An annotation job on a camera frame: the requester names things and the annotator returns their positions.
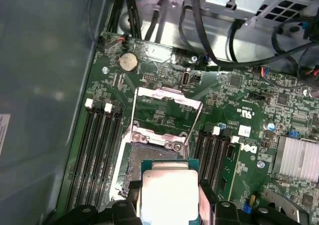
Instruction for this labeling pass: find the round coin cell battery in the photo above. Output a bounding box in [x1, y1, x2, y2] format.
[117, 52, 139, 73]

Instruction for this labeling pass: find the green motherboard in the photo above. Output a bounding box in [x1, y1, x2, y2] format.
[53, 31, 319, 225]

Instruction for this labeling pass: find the silver finned heatsink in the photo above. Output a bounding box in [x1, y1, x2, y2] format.
[273, 136, 319, 183]

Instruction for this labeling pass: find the silver CPU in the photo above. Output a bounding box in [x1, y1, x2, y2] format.
[141, 159, 200, 225]

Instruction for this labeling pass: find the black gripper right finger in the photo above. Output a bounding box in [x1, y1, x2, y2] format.
[199, 180, 310, 225]

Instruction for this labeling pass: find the black open PC case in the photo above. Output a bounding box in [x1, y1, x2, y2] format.
[0, 0, 319, 225]

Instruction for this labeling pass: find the black RAM slot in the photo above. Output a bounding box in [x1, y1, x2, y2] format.
[200, 126, 222, 186]
[210, 129, 231, 201]
[193, 125, 212, 183]
[76, 100, 103, 210]
[87, 102, 113, 210]
[65, 99, 94, 211]
[98, 105, 124, 207]

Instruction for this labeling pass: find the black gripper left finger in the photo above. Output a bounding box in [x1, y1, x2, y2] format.
[49, 181, 142, 225]

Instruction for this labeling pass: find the metal socket cover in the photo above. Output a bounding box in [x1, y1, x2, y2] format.
[128, 86, 204, 147]

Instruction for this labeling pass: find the CPU socket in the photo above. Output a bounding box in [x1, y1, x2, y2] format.
[109, 124, 191, 202]

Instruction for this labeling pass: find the thick black cable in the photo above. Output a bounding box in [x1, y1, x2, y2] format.
[190, 0, 319, 69]

